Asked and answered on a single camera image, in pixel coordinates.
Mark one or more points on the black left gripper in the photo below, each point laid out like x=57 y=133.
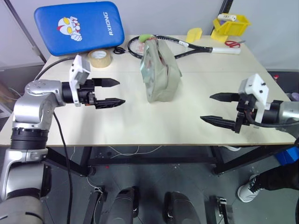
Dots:
x=87 y=93

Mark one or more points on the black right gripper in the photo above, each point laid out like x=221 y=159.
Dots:
x=245 y=109

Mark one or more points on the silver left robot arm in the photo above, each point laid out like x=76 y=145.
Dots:
x=35 y=102

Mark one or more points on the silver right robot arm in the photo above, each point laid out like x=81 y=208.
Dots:
x=283 y=112

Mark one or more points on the grey-green fabric bag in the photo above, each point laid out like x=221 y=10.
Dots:
x=160 y=72

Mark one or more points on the brown packing tape roll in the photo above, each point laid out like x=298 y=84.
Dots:
x=100 y=58

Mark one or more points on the black tennis racket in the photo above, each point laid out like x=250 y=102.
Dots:
x=187 y=47

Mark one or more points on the blue cartoon print pad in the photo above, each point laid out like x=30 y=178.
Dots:
x=77 y=26

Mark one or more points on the yellow plastic scoop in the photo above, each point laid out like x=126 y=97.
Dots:
x=194 y=33

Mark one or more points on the yellow plastic bin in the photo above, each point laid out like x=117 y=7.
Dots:
x=231 y=26

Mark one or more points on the blue box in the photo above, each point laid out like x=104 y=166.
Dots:
x=289 y=156

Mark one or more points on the white sneaker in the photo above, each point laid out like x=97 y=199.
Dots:
x=248 y=189

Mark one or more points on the black trouser leg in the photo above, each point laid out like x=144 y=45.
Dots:
x=278 y=178

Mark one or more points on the white power strip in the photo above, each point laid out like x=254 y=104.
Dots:
x=226 y=17

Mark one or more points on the black right robot foot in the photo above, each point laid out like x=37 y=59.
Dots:
x=178 y=206

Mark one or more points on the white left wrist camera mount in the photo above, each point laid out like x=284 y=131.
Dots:
x=78 y=70

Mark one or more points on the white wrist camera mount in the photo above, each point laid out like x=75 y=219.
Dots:
x=257 y=89
x=78 y=70

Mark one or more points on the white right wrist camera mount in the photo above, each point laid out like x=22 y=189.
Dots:
x=257 y=89

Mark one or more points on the black table frame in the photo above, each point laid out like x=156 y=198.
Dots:
x=149 y=161

